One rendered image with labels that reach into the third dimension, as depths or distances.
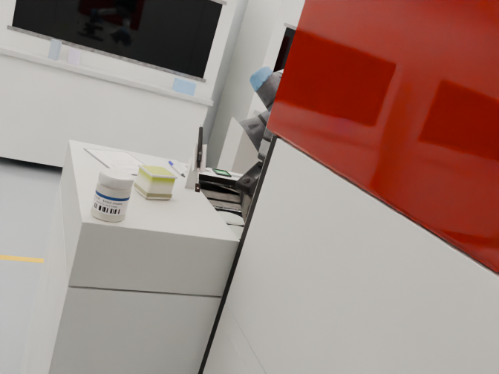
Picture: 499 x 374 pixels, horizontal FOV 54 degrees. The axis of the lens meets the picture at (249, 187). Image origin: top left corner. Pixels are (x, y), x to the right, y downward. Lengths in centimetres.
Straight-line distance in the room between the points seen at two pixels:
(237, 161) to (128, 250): 97
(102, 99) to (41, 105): 46
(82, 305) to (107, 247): 14
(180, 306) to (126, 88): 316
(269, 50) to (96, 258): 383
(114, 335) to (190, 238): 28
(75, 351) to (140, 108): 322
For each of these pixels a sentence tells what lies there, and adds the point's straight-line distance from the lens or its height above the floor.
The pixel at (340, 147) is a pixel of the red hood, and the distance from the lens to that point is 84.
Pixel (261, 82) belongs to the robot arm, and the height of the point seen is 130.
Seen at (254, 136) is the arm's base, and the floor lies 106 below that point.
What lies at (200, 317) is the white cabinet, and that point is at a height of 76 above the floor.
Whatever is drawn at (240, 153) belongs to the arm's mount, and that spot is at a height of 100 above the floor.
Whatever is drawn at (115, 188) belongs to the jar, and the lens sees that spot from 102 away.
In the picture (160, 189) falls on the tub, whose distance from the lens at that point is 123.
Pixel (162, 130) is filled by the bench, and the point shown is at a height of 55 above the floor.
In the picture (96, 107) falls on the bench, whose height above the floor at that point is 63.
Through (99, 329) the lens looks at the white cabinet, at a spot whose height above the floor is 72.
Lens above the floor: 136
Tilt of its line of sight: 14 degrees down
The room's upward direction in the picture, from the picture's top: 17 degrees clockwise
